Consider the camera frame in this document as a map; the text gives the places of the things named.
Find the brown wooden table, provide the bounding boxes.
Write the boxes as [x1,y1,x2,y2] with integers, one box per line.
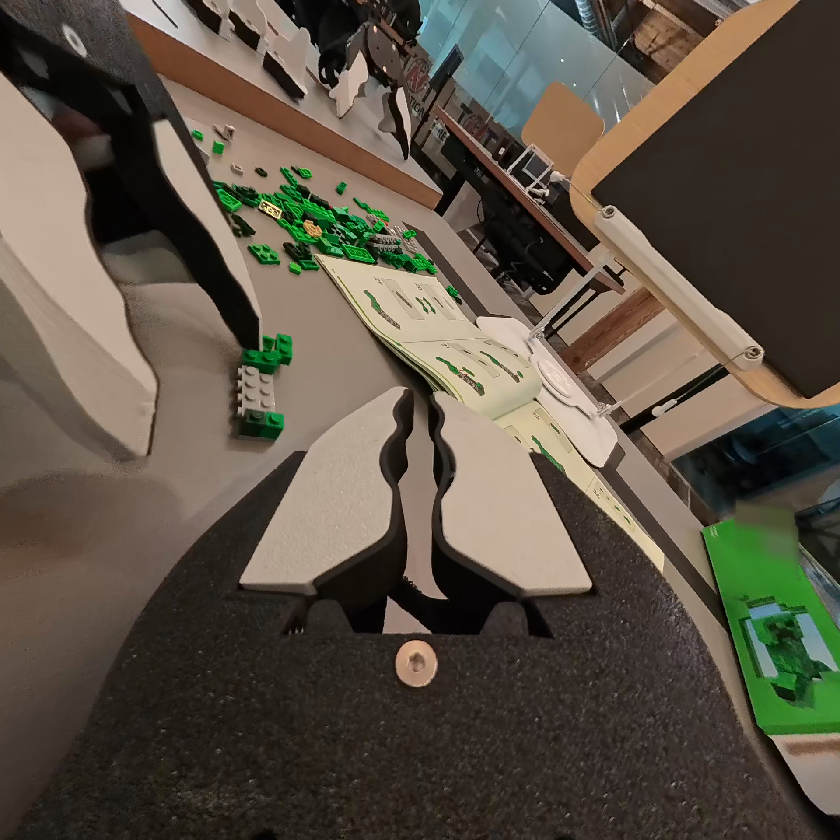
[430,105,627,296]

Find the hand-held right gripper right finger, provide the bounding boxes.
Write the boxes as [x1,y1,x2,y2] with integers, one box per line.
[428,392,595,599]

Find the black device with white plates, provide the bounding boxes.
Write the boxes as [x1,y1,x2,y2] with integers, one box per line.
[318,0,424,161]

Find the green toy box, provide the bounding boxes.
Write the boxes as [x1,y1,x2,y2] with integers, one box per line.
[701,518,840,788]

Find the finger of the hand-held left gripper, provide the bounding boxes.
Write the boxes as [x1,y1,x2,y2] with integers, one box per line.
[151,121,263,350]
[0,71,160,459]

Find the pile of green bricks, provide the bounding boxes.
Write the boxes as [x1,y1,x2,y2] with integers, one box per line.
[189,125,463,304]

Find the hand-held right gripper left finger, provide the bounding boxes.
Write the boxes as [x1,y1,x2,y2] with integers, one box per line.
[238,386,416,597]

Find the grey and green brick assembly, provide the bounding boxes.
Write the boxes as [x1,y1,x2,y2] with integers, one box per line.
[235,333,294,442]

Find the wood edged table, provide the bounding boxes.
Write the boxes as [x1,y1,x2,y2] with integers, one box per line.
[121,0,444,207]

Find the white plates with black edges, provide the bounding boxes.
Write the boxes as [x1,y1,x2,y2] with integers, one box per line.
[187,0,309,99]

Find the black panel with wooden rim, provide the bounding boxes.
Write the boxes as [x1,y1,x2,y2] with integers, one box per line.
[570,0,840,409]

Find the brick instruction booklet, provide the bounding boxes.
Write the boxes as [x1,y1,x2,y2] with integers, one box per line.
[314,252,665,572]

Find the white plastic bag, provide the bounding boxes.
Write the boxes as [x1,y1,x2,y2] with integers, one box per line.
[476,259,631,468]

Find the white wire frame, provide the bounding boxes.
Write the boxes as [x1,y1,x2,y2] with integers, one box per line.
[505,143,568,198]

